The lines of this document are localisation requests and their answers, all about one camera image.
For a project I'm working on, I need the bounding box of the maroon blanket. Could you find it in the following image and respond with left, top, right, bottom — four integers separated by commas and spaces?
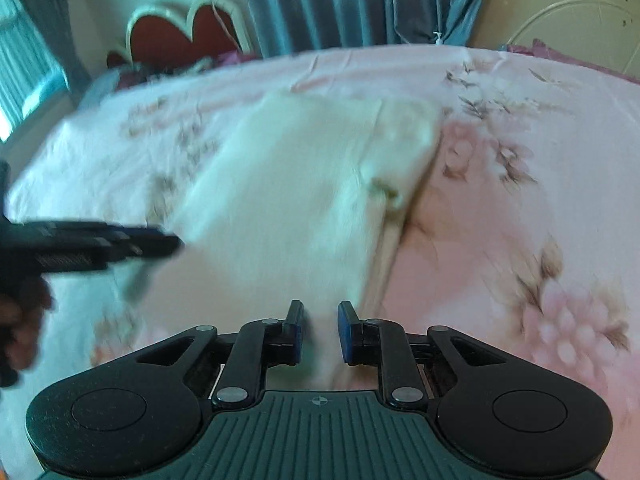
215, 49, 261, 64

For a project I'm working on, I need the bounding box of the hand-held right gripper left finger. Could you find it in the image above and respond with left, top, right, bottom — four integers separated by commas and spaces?
95, 300, 306, 409

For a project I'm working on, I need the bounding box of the pile of patterned clothes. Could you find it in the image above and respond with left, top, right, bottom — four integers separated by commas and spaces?
107, 57, 216, 87

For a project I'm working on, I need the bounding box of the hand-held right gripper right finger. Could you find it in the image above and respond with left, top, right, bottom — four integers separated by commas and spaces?
337, 300, 547, 407

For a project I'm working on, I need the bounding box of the cream round table top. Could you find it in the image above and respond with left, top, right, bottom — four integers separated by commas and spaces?
470, 0, 640, 83

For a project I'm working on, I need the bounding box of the blue-grey curtain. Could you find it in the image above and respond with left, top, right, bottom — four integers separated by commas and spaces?
235, 0, 501, 58
10, 0, 92, 97

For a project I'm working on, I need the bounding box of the white knit sweater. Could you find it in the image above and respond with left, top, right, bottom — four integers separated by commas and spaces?
122, 91, 443, 396

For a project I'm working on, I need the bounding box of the pink floral bedsheet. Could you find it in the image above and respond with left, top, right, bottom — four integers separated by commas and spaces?
0, 44, 640, 480

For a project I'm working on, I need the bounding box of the person's left hand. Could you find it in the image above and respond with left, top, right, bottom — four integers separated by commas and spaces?
0, 276, 56, 388

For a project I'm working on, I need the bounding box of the red heart-shaped headboard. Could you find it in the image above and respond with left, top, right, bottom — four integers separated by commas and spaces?
106, 0, 261, 68

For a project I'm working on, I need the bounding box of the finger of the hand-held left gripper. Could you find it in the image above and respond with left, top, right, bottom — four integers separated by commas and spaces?
107, 226, 186, 264

